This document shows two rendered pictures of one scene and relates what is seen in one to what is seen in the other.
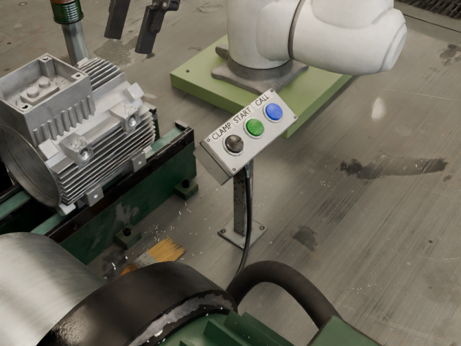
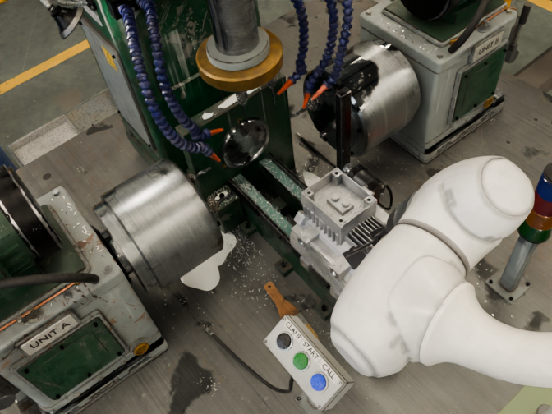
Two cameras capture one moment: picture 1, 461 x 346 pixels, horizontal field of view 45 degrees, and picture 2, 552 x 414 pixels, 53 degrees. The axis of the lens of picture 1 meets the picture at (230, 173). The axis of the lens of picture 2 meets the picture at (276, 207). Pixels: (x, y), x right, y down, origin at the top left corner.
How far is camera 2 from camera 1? 100 cm
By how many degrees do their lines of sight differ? 66
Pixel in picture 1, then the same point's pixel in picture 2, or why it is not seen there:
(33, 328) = (126, 206)
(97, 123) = (332, 249)
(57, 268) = (168, 218)
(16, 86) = (351, 188)
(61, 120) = (319, 221)
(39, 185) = not seen: hidden behind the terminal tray
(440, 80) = not seen: outside the picture
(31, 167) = not seen: hidden behind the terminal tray
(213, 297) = (16, 223)
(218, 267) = (283, 374)
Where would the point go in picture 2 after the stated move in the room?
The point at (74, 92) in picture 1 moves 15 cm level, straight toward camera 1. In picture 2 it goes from (329, 221) to (255, 232)
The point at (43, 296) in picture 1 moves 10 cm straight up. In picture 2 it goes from (144, 209) to (129, 178)
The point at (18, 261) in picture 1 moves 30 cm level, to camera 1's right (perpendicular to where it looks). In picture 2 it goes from (172, 199) to (117, 332)
